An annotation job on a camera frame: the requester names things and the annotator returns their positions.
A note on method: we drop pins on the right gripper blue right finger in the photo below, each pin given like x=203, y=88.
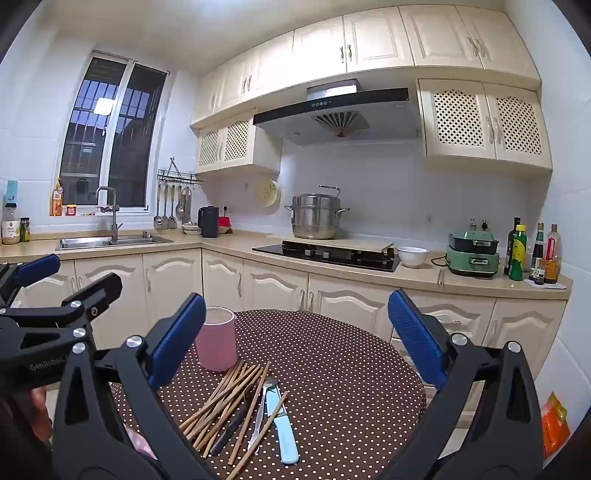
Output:
x=420, y=343

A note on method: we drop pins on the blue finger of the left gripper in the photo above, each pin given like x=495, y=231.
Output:
x=32, y=272

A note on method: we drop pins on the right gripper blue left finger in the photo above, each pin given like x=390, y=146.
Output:
x=170, y=338

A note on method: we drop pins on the pink utensil holder cup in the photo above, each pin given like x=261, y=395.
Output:
x=217, y=349

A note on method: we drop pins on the black handled spoon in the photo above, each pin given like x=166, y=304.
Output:
x=233, y=425

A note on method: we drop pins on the light blue handled knife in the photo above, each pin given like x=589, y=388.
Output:
x=284, y=431

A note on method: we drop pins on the steel spoon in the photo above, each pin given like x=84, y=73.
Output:
x=259, y=420

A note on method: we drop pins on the steel kitchen faucet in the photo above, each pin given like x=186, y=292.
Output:
x=110, y=207

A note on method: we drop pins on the person's left hand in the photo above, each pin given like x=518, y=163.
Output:
x=40, y=420

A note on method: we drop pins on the stainless steel sink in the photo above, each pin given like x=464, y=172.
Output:
x=144, y=238

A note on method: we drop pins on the glass jar white label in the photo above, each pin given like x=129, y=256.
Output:
x=10, y=224

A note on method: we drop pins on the orange detergent bottle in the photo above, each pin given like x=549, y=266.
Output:
x=56, y=208

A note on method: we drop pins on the white ceramic bowl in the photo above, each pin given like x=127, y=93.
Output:
x=413, y=257

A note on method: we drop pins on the green electric cooker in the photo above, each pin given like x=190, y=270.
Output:
x=473, y=252

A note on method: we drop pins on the black gas stove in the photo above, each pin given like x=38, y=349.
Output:
x=385, y=260

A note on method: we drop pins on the black electric kettle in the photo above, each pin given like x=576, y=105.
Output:
x=207, y=220

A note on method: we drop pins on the red bowl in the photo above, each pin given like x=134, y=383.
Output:
x=224, y=225

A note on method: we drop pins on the dark sauce bottle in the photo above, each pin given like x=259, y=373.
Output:
x=538, y=250

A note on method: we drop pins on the green yellow oil bottle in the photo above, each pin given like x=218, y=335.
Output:
x=519, y=247

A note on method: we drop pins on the orange snack bag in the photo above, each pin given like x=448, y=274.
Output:
x=555, y=427

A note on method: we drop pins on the hanging utensil rack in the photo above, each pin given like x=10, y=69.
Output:
x=174, y=190

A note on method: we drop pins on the window with bars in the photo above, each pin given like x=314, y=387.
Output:
x=108, y=141

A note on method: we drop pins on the red label oil bottle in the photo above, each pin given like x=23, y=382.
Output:
x=553, y=256

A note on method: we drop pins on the stainless steel steamer pot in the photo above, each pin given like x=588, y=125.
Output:
x=316, y=216

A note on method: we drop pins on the range hood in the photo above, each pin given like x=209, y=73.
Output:
x=390, y=114

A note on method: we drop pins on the round yellow wall strainer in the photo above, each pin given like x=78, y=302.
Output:
x=267, y=193

